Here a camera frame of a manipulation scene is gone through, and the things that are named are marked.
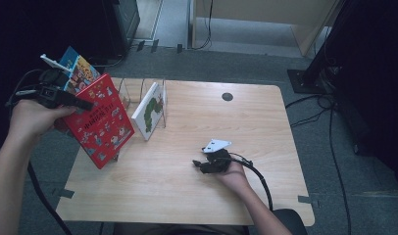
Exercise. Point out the black metal stand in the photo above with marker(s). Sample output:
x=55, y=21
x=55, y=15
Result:
x=305, y=81

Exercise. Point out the person's right hand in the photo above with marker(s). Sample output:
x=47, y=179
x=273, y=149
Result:
x=236, y=178

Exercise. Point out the black round seat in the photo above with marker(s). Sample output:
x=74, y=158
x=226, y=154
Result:
x=296, y=223

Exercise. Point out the colourful animal picture book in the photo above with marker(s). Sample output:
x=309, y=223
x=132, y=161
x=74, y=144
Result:
x=84, y=75

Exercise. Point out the white caterpillar picture book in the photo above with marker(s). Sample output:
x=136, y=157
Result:
x=148, y=114

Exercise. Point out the black curtain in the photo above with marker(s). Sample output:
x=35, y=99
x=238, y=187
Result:
x=376, y=81
x=24, y=29

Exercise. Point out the black round table grommet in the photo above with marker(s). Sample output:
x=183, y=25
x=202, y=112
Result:
x=227, y=97

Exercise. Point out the clear acrylic book rack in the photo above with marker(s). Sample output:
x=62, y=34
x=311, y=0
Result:
x=136, y=89

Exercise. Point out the light wooden cabinet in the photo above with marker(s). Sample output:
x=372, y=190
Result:
x=252, y=9

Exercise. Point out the person's left hand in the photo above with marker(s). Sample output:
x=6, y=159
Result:
x=30, y=120

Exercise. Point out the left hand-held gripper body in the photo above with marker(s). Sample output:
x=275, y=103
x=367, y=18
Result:
x=51, y=89

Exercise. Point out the black floor tape strip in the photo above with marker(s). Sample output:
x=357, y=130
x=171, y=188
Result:
x=179, y=48
x=140, y=45
x=154, y=45
x=64, y=193

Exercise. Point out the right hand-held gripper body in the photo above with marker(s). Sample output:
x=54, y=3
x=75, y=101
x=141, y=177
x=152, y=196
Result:
x=218, y=161

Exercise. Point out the red picture book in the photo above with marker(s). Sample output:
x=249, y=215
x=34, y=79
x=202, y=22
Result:
x=99, y=127

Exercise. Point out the black cabinet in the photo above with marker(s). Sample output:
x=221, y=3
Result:
x=122, y=19

